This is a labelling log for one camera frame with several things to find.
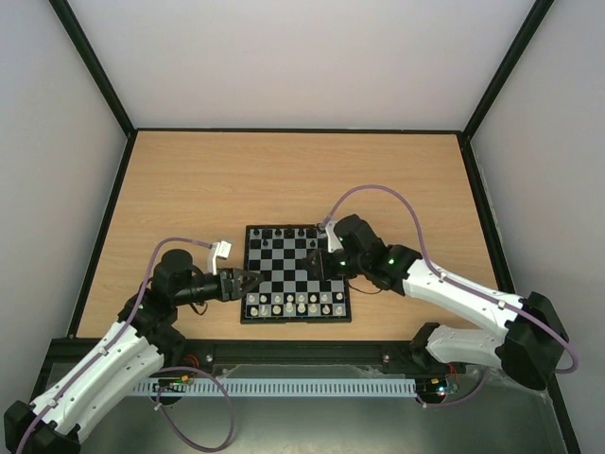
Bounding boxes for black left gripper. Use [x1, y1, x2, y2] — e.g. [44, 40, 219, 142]
[176, 267, 266, 306]

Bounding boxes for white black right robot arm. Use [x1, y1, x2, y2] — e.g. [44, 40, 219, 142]
[299, 215, 569, 391]

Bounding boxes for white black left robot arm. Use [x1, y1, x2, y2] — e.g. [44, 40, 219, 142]
[4, 249, 264, 453]

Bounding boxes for black and white chessboard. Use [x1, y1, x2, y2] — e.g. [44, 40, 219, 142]
[240, 224, 352, 324]

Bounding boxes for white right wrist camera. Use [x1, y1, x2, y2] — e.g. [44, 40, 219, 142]
[318, 219, 343, 253]

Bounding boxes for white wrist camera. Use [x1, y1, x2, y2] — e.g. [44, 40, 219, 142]
[206, 239, 233, 275]
[318, 219, 343, 253]

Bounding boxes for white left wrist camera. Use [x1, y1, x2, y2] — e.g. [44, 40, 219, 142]
[206, 239, 233, 275]

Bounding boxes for black aluminium rail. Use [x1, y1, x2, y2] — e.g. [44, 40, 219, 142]
[46, 338, 549, 375]

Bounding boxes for white cable duct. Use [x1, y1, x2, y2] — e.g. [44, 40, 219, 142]
[127, 378, 417, 398]

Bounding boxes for black enclosure frame post left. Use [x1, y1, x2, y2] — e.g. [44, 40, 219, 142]
[48, 0, 136, 138]

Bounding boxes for black enclosure frame post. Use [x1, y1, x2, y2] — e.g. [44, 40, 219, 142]
[48, 0, 136, 138]
[463, 0, 555, 140]

